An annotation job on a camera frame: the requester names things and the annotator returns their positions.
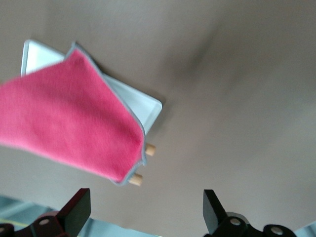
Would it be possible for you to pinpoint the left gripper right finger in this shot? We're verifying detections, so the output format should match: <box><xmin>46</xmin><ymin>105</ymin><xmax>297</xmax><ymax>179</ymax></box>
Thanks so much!
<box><xmin>203</xmin><ymin>189</ymin><xmax>297</xmax><ymax>237</ymax></box>

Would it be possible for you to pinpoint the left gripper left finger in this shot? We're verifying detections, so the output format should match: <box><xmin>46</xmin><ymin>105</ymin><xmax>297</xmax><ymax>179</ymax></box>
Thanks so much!
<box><xmin>0</xmin><ymin>188</ymin><xmax>91</xmax><ymax>237</ymax></box>

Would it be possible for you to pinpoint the pink microfibre cloth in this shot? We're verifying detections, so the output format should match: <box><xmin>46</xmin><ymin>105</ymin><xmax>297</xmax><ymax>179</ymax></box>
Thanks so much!
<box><xmin>0</xmin><ymin>41</ymin><xmax>148</xmax><ymax>187</ymax></box>

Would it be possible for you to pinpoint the brown wooden stick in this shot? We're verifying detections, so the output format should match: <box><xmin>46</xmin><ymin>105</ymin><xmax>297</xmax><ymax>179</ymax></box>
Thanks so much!
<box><xmin>145</xmin><ymin>143</ymin><xmax>157</xmax><ymax>157</ymax></box>
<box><xmin>128</xmin><ymin>172</ymin><xmax>144</xmax><ymax>187</ymax></box>

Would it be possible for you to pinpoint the white rectangular tray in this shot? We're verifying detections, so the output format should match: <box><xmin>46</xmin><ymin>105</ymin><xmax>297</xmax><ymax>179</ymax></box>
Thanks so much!
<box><xmin>20</xmin><ymin>39</ymin><xmax>163</xmax><ymax>136</ymax></box>

